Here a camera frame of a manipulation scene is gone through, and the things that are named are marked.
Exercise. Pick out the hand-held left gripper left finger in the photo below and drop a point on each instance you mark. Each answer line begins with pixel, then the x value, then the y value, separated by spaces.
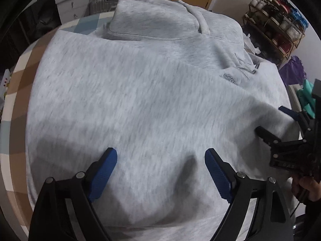
pixel 105 170

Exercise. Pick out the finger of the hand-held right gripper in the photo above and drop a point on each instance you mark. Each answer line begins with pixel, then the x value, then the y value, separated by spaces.
pixel 267 135
pixel 286 110

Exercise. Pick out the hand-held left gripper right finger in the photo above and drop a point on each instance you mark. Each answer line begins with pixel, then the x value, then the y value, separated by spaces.
pixel 218 173

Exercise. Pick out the light grey hoodie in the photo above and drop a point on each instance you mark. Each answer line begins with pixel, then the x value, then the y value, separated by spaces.
pixel 140 93

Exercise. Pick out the person's right hand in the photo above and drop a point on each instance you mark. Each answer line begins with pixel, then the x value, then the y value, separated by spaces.
pixel 307 187

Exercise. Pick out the teal cloth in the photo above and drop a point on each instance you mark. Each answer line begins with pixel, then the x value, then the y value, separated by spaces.
pixel 307 98

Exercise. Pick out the purple bag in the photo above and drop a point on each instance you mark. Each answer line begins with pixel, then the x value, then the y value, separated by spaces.
pixel 293 72

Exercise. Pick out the large white plastic bag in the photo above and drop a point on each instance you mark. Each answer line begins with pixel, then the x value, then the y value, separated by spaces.
pixel 249 44

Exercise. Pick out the wooden shoe rack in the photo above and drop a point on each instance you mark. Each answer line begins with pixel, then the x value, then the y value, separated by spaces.
pixel 275 22

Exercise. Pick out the checked blanket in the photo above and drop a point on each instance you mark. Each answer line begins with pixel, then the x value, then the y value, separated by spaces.
pixel 15 140

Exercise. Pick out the white printed packet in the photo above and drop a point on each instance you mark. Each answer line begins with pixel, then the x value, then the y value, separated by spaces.
pixel 3 82

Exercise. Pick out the silver suitcase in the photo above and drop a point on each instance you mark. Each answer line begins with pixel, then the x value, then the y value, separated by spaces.
pixel 100 3

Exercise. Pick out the white drawer cabinet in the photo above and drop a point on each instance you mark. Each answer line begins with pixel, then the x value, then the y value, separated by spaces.
pixel 70 2

